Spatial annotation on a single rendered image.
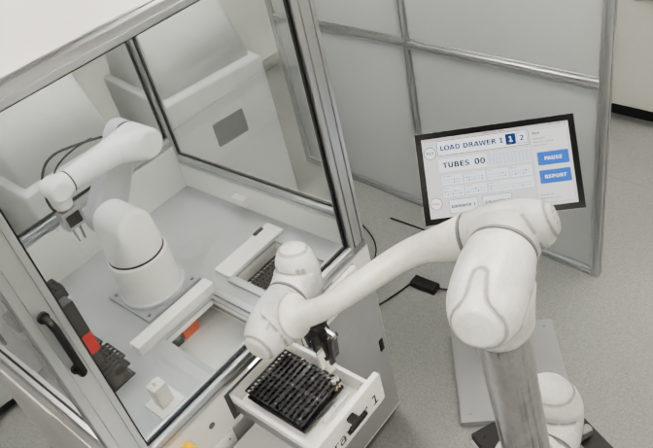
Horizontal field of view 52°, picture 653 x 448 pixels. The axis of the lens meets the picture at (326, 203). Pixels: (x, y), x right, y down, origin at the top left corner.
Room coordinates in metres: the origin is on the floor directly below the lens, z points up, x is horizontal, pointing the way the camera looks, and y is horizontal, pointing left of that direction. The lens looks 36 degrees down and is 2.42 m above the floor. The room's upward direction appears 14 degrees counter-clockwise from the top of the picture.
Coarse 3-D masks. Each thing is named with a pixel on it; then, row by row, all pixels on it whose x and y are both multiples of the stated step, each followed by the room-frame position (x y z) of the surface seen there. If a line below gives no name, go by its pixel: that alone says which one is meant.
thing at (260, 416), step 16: (304, 352) 1.38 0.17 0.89; (256, 368) 1.36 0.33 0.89; (336, 368) 1.28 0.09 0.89; (240, 384) 1.32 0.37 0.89; (256, 384) 1.35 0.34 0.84; (352, 384) 1.25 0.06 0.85; (240, 400) 1.26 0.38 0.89; (336, 400) 1.22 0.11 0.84; (256, 416) 1.20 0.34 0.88; (272, 416) 1.22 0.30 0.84; (320, 416) 1.18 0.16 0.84; (272, 432) 1.16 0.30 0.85; (288, 432) 1.11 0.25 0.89; (320, 432) 1.13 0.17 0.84
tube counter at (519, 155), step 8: (496, 152) 1.80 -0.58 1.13; (504, 152) 1.80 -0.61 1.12; (512, 152) 1.79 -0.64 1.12; (520, 152) 1.78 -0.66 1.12; (528, 152) 1.77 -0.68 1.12; (480, 160) 1.80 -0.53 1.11; (488, 160) 1.79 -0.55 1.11; (496, 160) 1.79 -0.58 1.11; (504, 160) 1.78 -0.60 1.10; (512, 160) 1.77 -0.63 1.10; (520, 160) 1.76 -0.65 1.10; (528, 160) 1.76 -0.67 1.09
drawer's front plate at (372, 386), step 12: (372, 384) 1.18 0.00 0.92; (360, 396) 1.14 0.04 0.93; (372, 396) 1.17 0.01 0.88; (384, 396) 1.20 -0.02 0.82; (348, 408) 1.11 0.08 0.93; (360, 408) 1.13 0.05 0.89; (372, 408) 1.16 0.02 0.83; (336, 420) 1.09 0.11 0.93; (324, 432) 1.06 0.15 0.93; (336, 432) 1.07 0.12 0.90; (324, 444) 1.03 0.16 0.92
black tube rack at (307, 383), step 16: (288, 352) 1.38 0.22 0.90; (272, 368) 1.34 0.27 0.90; (288, 368) 1.33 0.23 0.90; (304, 368) 1.31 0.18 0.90; (320, 368) 1.29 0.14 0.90; (272, 384) 1.28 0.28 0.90; (288, 384) 1.27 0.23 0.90; (304, 384) 1.28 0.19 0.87; (320, 384) 1.24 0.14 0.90; (256, 400) 1.26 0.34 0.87; (272, 400) 1.22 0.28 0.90; (288, 400) 1.21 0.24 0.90; (304, 400) 1.22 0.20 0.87; (320, 400) 1.18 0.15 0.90; (288, 416) 1.16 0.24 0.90; (304, 432) 1.12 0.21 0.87
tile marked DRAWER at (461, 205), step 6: (462, 198) 1.74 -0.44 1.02; (468, 198) 1.74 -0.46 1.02; (474, 198) 1.73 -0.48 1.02; (450, 204) 1.74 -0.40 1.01; (456, 204) 1.74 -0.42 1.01; (462, 204) 1.73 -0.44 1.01; (468, 204) 1.72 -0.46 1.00; (474, 204) 1.72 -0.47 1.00; (450, 210) 1.73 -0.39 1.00; (456, 210) 1.72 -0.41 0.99; (462, 210) 1.72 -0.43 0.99; (468, 210) 1.71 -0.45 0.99
